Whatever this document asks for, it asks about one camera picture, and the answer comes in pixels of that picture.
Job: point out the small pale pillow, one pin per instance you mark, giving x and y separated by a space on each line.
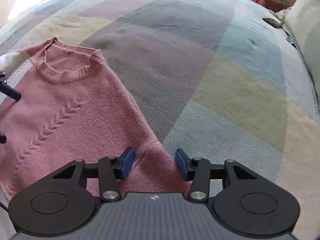
283 15

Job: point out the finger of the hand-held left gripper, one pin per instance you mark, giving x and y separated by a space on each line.
2 137
11 92

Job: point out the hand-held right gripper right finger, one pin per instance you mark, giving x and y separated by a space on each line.
182 163

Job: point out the pink and white knit sweater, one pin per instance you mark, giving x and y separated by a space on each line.
75 117

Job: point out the large floral pillow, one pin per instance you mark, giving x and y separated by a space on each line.
307 30

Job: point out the patchwork bed sheet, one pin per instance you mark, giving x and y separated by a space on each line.
200 55

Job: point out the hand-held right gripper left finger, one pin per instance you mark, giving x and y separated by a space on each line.
127 162

